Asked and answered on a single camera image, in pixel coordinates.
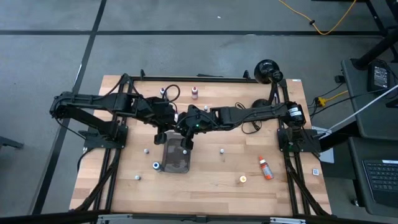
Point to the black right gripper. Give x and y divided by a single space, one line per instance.
192 121

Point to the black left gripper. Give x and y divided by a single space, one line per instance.
160 113

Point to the pink food coloring bottle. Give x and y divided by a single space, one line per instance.
194 93

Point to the yellow food coloring bottle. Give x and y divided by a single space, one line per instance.
242 179

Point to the orange-red food coloring bottle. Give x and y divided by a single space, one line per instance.
266 169

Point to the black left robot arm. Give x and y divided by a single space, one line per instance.
93 100

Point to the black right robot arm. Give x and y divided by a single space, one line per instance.
248 113

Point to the blue food coloring bottle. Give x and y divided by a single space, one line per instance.
156 165

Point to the purple food coloring bottle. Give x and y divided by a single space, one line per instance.
162 91

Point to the smoky transparent plastic bin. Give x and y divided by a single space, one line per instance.
174 161

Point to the black desk lamp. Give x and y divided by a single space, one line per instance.
267 71

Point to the small white code tag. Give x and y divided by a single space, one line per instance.
315 172

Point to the black crossbeam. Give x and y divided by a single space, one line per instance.
46 217

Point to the white paper sheet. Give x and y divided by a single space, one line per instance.
328 155

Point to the yellow plug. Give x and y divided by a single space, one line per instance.
322 101

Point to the grey chair leg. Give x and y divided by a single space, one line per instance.
9 143

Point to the black side desk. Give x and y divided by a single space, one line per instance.
373 118
358 186

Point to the white rod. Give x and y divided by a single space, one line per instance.
363 107

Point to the black laptop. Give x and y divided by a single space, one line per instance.
382 183

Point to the black power adapter with label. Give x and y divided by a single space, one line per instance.
380 77

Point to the black stand legs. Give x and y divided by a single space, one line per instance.
373 53

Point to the black aluminium table frame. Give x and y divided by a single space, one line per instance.
186 79

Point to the silver bracket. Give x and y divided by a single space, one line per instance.
115 219
287 221

